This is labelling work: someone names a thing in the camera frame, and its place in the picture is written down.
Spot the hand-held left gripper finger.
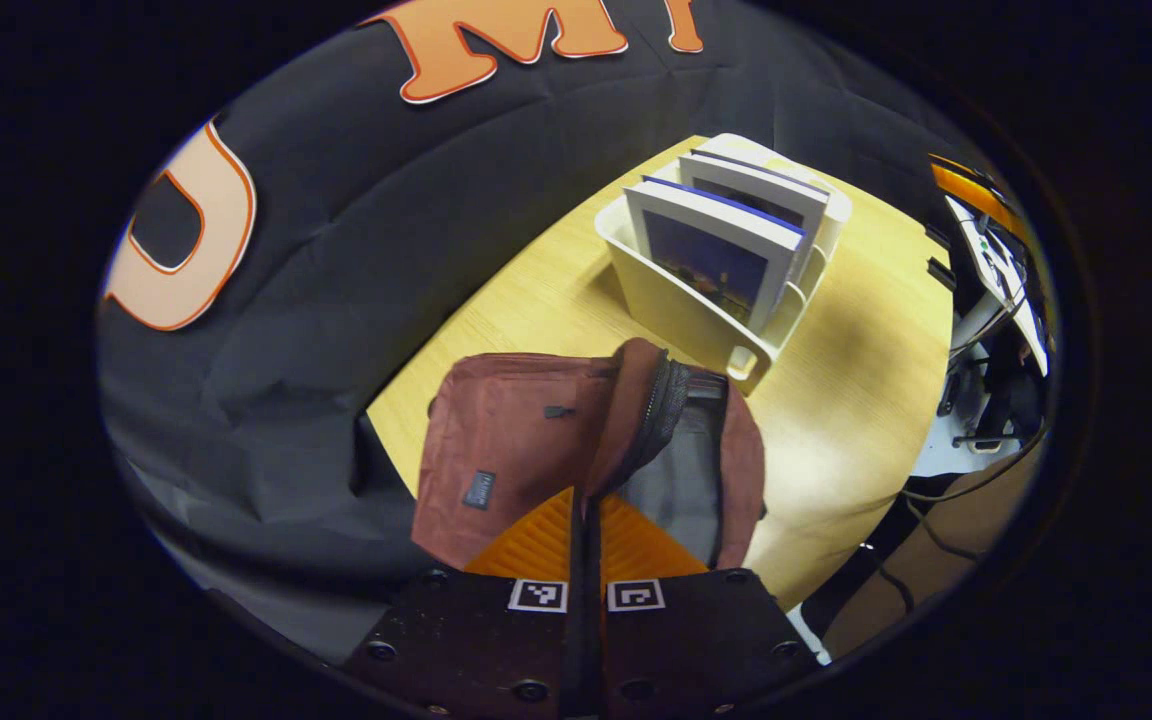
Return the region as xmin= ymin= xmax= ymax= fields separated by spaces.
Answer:
xmin=586 ymin=492 xmax=822 ymax=720
xmin=341 ymin=487 xmax=587 ymax=720

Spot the grey cover book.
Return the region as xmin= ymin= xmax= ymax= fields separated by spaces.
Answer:
xmin=678 ymin=150 xmax=830 ymax=286

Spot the maroon schoolbag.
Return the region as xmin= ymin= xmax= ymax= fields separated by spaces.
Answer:
xmin=411 ymin=337 xmax=769 ymax=573

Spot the white plastic bookshelf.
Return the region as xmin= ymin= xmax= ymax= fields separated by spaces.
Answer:
xmin=594 ymin=133 xmax=854 ymax=396

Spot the blue cover book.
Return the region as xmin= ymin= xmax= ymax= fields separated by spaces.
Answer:
xmin=624 ymin=176 xmax=807 ymax=333

